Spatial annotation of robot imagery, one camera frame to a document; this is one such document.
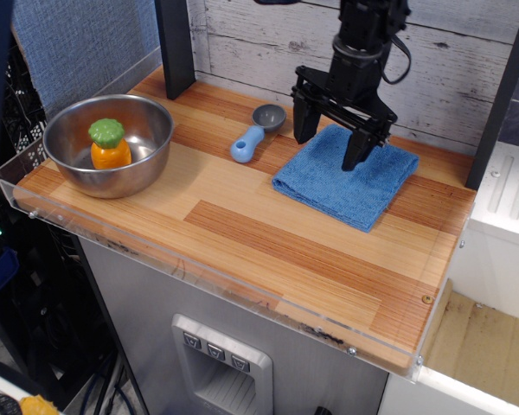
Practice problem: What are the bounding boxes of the blue grey measuring scoop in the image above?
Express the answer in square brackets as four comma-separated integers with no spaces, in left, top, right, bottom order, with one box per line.
[230,104,286,163]

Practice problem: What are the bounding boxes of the grey dispenser button panel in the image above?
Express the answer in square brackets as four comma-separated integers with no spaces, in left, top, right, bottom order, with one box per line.
[171,314,274,414]

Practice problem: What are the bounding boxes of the white toy sink unit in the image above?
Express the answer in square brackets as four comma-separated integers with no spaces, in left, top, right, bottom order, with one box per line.
[380,143,519,414]

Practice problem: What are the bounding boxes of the blue fabric panel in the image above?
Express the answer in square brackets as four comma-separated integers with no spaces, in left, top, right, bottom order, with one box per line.
[11,0,162,118]

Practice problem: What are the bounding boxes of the yellow object bottom left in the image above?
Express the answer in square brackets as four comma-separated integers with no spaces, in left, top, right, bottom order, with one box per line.
[19,395,60,415]

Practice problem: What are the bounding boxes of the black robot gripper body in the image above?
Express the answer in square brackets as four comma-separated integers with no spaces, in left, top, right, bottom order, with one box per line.
[292,36,398,146]

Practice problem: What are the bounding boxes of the orange toy carrot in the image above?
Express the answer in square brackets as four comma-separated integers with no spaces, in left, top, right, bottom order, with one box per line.
[88,118,132,169]

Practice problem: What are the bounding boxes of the silver toy fridge cabinet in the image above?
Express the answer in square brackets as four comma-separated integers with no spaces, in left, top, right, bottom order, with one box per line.
[82,241,388,414]

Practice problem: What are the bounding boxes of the black plastic crate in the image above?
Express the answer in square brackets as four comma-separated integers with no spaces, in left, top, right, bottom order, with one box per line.
[2,40,47,170]

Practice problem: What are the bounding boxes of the black vertical post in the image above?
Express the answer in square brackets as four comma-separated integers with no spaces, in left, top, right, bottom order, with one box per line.
[465,28,519,190]
[154,0,195,99]

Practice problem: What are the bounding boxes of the black vertical post right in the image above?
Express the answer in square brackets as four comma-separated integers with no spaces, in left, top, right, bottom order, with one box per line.
[465,28,519,190]

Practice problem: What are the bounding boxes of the clear acrylic edge guard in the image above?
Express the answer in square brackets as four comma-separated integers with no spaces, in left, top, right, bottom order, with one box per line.
[0,144,474,379]

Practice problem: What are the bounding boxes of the blue microfiber cloth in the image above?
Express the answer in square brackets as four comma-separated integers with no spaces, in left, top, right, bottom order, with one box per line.
[272,124,419,233]

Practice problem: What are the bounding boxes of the black vertical post left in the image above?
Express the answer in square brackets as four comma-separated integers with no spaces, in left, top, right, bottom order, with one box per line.
[154,0,195,99]

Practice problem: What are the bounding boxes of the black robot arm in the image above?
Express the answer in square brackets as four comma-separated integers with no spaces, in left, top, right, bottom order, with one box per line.
[292,1,411,171]

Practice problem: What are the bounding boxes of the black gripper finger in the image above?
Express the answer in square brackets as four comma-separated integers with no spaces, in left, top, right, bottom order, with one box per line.
[342,129,379,171]
[293,93,321,144]

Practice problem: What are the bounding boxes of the stainless steel bowl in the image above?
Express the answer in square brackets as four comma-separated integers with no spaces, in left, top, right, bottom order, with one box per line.
[43,94,174,199]

